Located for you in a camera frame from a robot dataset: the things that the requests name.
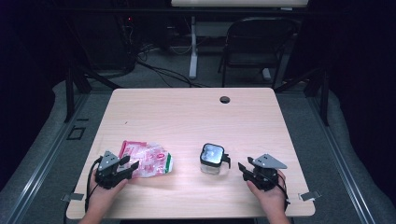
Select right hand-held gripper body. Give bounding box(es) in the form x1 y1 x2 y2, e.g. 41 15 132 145
243 153 289 192

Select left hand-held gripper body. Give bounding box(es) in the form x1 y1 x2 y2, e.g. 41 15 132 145
94 150 132 190

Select pink and white plastic packet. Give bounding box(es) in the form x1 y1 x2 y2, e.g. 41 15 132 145
118 140 174 179

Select glass jar with black lid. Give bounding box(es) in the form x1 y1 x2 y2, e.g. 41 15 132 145
199 142 232 175

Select person's right hand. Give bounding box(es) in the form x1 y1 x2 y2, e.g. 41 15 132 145
246 169 288 217

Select person's left hand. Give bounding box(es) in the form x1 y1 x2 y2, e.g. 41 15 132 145
87 176 130 217

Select black folding chair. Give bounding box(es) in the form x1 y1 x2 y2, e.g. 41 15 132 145
218 17 301 91

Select dark equipment rack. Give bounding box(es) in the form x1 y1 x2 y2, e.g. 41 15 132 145
114 12 138 73

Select white desk leg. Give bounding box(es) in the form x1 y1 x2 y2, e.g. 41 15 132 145
188 15 200 80

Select left hand-held gripper black cable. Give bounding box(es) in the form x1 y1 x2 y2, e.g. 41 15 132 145
84 156 104 213

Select hand-held gripper black cable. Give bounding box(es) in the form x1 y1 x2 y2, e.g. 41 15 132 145
84 156 104 213
275 170 291 213

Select right hand-held gripper black cable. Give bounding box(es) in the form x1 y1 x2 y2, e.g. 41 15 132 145
275 170 291 213

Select aluminium floor rail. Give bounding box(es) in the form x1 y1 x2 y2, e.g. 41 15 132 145
310 92 378 224
0 92 92 224

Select black metal frame stand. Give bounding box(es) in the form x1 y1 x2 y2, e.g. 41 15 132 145
274 65 332 127
63 65 123 123

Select black floor cables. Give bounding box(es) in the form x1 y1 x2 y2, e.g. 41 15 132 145
134 43 207 89

